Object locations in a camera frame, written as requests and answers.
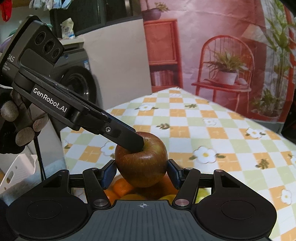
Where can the small tangerine left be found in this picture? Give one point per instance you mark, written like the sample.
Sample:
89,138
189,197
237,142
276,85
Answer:
111,195

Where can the small tangerine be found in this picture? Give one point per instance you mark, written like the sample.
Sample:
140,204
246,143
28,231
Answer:
121,187
111,195
164,187

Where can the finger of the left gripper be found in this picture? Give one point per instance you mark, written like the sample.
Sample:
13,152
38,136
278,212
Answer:
120,136

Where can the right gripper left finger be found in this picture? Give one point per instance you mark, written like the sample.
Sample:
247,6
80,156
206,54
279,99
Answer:
96,181

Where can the white plastic basket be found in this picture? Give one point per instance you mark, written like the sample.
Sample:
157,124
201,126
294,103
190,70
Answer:
23,166

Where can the brownish red apple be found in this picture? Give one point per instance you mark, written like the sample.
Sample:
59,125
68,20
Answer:
145,168

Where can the small tangerine centre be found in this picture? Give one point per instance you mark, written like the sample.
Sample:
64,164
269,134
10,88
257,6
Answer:
164,187

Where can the yellow orange back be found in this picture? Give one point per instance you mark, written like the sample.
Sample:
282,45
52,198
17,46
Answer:
133,196

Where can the pink printed backdrop cloth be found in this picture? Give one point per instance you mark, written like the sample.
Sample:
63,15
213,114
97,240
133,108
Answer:
239,54

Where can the yellow lemon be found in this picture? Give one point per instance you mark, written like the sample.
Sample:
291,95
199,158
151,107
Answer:
169,197

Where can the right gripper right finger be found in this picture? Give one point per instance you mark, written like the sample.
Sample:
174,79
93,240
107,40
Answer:
186,181

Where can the green lime centre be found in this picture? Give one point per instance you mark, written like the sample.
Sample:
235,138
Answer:
202,193

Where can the checkered floral tablecloth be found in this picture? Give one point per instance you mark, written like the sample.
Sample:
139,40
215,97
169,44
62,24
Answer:
202,134

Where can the gloved left hand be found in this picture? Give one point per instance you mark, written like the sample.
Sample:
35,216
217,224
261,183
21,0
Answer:
21,121

